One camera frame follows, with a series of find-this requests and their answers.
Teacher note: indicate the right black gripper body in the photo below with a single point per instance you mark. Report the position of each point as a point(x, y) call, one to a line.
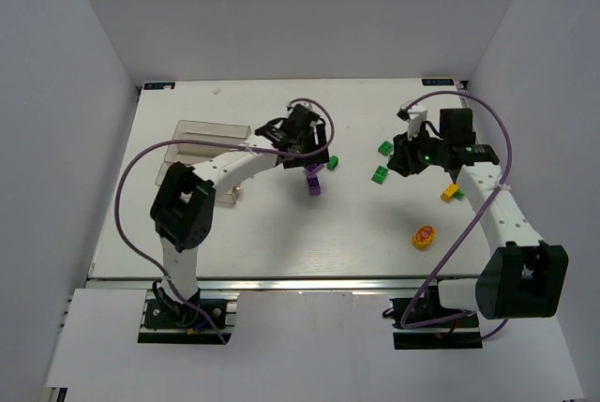
point(399, 158)

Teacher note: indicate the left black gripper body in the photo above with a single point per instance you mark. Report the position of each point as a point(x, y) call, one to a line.
point(308, 158)

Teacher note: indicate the small green lego brick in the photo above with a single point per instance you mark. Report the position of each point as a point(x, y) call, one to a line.
point(332, 163)

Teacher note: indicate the purple lego brick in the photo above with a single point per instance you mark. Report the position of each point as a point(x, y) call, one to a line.
point(313, 184)

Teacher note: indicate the yellow lego brick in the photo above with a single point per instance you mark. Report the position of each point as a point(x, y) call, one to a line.
point(449, 193)

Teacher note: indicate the green lego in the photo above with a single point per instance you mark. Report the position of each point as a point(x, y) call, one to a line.
point(458, 194)

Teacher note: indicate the yellow round toy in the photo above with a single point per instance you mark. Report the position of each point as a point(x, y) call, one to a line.
point(424, 237)

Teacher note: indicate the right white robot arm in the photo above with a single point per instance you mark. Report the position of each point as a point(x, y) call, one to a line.
point(524, 276)

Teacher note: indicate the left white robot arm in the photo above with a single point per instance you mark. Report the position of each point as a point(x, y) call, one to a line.
point(183, 208)

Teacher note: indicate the right blue corner label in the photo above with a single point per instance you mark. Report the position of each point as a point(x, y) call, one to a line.
point(437, 82)

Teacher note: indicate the blue corner label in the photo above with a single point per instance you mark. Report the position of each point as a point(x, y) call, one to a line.
point(158, 86)
point(437, 82)

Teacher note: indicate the clear back container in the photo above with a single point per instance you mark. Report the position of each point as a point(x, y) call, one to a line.
point(211, 132)

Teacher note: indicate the clear container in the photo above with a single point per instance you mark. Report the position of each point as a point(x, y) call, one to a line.
point(229, 197)
point(211, 132)
point(189, 154)

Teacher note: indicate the clear front container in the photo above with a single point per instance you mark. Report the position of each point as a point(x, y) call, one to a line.
point(229, 197)

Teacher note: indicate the clear middle container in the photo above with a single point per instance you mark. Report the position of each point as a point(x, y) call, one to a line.
point(189, 154)

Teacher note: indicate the left blue corner label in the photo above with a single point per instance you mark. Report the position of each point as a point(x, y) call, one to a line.
point(158, 86)

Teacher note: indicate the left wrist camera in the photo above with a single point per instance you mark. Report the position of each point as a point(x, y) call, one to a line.
point(299, 106)

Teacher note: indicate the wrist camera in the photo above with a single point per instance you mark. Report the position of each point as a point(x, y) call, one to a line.
point(299, 106)
point(414, 114)

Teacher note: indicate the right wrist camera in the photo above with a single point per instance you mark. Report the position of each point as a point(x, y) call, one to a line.
point(414, 114)

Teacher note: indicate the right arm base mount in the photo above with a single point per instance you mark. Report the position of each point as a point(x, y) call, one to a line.
point(462, 334)

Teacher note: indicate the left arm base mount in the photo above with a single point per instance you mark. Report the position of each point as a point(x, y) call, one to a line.
point(159, 326)

